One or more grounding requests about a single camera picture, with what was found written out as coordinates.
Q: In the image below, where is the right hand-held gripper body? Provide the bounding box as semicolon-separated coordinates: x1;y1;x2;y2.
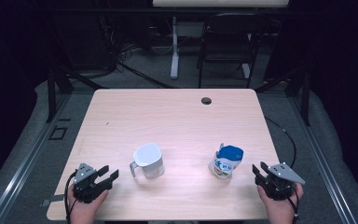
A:
255;161;306;202

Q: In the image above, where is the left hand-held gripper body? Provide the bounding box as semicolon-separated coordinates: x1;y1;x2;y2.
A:
72;162;115;204

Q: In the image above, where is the blue and white bag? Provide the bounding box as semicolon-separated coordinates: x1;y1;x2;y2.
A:
208;143;245;180

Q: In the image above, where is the clear jug with white lid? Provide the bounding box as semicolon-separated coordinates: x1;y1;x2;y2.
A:
129;142;166;180

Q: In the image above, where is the person's left hand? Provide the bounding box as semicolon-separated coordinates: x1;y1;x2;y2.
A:
67;183;110;224

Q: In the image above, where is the person's right hand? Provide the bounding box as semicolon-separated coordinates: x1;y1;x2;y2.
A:
256;182;305;224

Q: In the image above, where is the grey tape strip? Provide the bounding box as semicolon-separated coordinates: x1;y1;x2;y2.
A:
40;194;65;208

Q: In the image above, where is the black metal stand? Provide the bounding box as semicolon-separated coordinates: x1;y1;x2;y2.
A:
46;65;108;124
255;65;311;127

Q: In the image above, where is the white desk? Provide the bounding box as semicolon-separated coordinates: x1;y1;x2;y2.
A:
152;0;290;80

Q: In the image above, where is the black folding chair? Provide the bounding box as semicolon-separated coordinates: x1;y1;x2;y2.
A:
197;12;269;90

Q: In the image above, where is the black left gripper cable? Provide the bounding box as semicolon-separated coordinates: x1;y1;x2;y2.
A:
63;170;78;223

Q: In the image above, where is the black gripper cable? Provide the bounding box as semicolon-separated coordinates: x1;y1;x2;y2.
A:
63;170;78;223
287;186;301;224

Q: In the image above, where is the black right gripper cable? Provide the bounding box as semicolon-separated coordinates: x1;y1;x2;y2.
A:
287;186;301;224

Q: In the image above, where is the thin black floor cable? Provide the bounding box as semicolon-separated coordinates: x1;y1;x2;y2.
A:
264;116;297;169

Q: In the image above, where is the aluminium floor rail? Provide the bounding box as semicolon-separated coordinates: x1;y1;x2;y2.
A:
287;92;358;224
0;92;73;224

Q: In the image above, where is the thick black floor cable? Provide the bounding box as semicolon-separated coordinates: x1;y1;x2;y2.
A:
116;60;176;90

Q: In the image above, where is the tangle of cables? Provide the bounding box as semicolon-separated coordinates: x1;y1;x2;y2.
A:
103;18;175;68

